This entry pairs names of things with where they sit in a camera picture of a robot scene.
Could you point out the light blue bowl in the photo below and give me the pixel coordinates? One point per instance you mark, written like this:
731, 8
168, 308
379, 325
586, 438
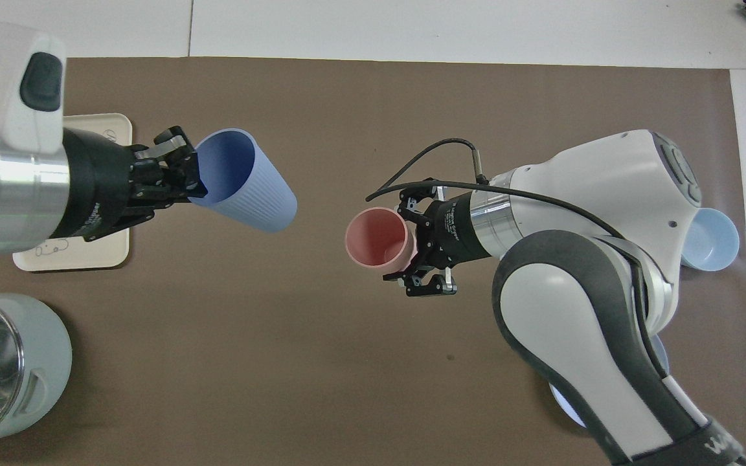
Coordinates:
716, 239

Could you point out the pale blue plate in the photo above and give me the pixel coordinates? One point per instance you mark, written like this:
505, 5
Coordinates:
567, 404

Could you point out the pink plastic cup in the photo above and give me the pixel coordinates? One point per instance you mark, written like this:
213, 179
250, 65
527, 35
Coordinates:
379, 239

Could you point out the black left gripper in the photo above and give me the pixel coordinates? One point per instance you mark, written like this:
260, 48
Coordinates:
98, 188

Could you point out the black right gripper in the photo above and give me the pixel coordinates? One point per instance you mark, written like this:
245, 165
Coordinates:
457, 233

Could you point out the brown table mat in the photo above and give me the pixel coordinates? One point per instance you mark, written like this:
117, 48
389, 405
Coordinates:
315, 356

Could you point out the blue ribbed plastic cup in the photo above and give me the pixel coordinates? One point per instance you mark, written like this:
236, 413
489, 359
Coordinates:
256, 188

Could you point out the cream tray with rabbit print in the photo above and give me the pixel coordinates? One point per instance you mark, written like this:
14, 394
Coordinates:
88, 252

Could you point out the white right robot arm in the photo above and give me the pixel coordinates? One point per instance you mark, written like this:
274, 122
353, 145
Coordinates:
606, 194

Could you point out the pale green cooking pot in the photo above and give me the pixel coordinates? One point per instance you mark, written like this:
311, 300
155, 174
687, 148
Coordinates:
46, 362

